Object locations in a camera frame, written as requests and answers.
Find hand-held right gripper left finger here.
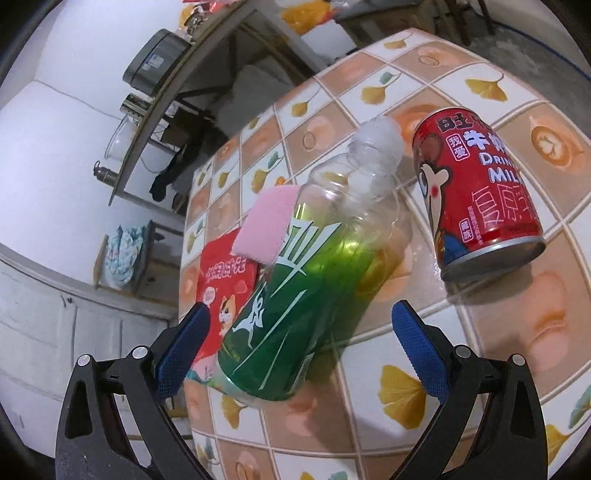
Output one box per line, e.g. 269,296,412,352
54,302,213,480

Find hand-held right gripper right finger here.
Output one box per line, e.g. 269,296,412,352
388,300,548,480

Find red snack packet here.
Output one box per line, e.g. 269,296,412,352
185,231,262,393

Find green plastic bottle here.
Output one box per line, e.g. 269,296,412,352
216,115,414,402

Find pink sponge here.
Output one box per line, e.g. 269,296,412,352
231,185,301,267

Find red drink can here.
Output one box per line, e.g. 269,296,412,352
412,109,546,283

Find tile patterned dining table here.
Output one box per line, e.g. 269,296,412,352
178,28,591,480

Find blue patterned cloth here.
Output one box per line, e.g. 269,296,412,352
105,224,149,289

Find dark wooden chair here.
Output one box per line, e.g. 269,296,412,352
95,220,184,319

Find white panelled cabinet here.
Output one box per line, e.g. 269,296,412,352
0,244,185,462

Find dark cloth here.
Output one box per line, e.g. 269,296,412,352
150,141,206,202

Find long grey side table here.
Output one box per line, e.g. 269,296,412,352
108,0,333,206

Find metal thermos bottle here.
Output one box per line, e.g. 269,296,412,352
93,161,119,185

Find clear glass bowl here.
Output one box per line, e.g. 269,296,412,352
105,115,139,162

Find metal jars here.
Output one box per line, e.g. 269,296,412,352
121,93,151,121

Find white sack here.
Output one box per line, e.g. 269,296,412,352
217,65,297,139

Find grey rice cooker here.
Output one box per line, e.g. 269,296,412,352
124,28,191,96

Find pink plastic bag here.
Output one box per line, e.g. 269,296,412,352
182,0,245,14

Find yellow plastic bag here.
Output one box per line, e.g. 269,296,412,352
281,0,336,36

